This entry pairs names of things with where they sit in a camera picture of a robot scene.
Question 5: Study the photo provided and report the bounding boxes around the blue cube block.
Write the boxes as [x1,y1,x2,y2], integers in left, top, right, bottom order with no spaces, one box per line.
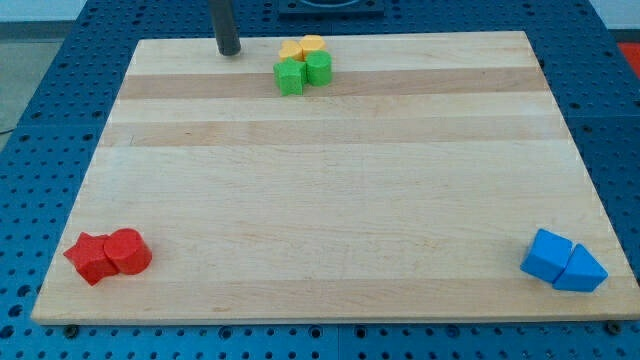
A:
[520,229,574,283]

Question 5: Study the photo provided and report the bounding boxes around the blue triangle block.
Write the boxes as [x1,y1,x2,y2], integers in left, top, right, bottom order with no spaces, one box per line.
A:
[552,244,609,293]

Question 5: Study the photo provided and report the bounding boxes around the green star block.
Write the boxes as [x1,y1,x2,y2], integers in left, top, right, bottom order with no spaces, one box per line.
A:
[273,58,307,96]

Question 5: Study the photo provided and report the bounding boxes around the wooden board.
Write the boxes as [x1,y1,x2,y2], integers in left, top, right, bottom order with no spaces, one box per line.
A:
[31,31,639,325]

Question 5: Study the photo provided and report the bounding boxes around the green cylinder block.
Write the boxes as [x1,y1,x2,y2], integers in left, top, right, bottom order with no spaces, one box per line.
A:
[306,50,333,86]

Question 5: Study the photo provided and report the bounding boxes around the yellow heart block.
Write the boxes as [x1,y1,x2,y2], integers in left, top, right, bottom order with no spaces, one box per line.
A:
[278,40,304,62]

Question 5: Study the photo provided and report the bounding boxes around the yellow hexagon block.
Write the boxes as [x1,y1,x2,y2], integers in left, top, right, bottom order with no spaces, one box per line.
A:
[299,34,326,59]

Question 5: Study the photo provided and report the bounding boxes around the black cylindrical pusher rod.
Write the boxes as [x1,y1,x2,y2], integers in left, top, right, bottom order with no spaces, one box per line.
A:
[208,0,241,56]

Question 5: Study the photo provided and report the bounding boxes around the red cylinder block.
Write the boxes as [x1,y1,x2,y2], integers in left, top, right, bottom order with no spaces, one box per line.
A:
[104,228,152,275]

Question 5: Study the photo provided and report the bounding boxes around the red star block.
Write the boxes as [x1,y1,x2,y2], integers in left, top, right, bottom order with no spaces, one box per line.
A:
[63,232,119,286]

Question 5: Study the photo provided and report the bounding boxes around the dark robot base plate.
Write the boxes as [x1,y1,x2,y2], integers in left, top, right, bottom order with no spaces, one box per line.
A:
[276,0,385,18]

